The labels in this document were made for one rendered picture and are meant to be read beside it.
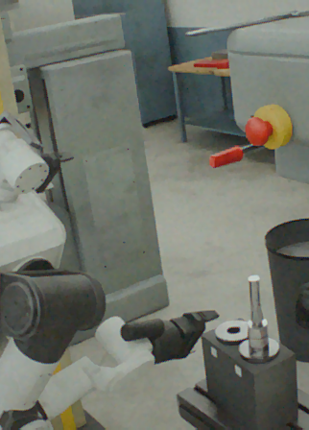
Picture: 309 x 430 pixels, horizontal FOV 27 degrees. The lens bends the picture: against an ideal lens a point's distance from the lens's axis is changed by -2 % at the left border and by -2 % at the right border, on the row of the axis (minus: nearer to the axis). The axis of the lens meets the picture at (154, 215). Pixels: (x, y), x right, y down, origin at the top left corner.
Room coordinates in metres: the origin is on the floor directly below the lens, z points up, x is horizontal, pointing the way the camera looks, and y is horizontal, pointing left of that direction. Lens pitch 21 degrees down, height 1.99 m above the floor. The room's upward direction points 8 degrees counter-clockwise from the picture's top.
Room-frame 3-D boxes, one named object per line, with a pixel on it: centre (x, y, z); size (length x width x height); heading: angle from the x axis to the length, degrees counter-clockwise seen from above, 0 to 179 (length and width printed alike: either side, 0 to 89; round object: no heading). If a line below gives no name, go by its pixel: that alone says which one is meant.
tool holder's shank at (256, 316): (1.25, -0.19, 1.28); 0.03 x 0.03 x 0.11
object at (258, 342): (1.25, -0.19, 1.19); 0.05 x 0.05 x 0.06
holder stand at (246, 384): (1.29, -0.17, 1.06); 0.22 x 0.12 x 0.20; 26
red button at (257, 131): (0.86, -0.16, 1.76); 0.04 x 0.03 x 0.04; 32
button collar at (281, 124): (0.88, -0.18, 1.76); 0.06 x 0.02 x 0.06; 32
